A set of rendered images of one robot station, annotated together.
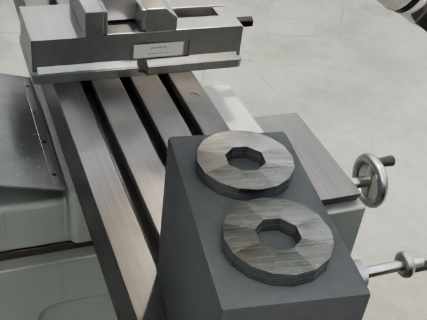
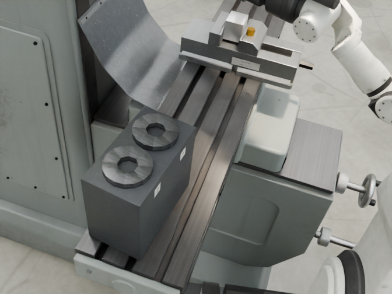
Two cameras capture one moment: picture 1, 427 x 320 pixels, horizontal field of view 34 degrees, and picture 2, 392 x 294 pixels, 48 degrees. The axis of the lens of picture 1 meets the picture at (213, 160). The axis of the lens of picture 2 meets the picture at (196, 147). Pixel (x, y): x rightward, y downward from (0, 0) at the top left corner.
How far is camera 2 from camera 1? 52 cm
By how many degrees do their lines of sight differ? 30
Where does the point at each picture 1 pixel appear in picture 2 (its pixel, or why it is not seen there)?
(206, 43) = (273, 70)
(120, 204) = not seen: hidden behind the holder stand
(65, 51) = (196, 47)
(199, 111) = (241, 104)
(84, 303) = not seen: hidden behind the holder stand
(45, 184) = (153, 107)
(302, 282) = (118, 186)
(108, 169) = (169, 112)
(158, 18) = (247, 47)
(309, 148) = (328, 153)
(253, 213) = (129, 151)
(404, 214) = not seen: outside the picture
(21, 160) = (153, 91)
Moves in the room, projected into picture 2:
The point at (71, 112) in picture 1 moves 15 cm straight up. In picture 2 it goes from (181, 78) to (185, 32)
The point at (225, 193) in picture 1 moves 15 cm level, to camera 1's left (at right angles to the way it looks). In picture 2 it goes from (133, 139) to (84, 98)
